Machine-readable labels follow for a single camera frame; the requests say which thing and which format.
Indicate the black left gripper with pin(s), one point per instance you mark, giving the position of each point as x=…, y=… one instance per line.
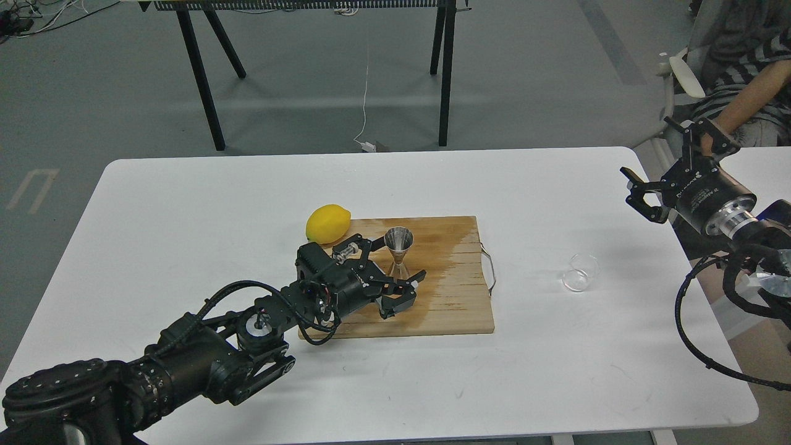
x=341, y=283

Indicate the black metal table frame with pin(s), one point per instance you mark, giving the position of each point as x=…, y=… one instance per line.
x=321, y=51

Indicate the small clear glass beaker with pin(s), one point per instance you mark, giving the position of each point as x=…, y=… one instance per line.
x=581, y=272

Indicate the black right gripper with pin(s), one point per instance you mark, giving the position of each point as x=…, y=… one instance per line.
x=707, y=194

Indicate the seated person striped shirt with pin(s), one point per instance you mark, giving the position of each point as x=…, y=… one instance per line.
x=746, y=74

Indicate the yellow lemon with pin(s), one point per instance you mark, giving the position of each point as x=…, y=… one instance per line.
x=327, y=224

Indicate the white office chair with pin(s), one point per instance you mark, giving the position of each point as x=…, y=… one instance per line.
x=681, y=81

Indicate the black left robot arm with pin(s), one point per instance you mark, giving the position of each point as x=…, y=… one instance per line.
x=231, y=349

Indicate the wooden cutting board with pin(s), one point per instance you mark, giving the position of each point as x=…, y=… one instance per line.
x=453, y=298

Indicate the steel double jigger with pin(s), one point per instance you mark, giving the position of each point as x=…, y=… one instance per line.
x=398, y=241

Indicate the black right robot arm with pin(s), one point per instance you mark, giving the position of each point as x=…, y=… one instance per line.
x=755, y=260

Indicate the white side table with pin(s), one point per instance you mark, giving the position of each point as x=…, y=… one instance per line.
x=765, y=171

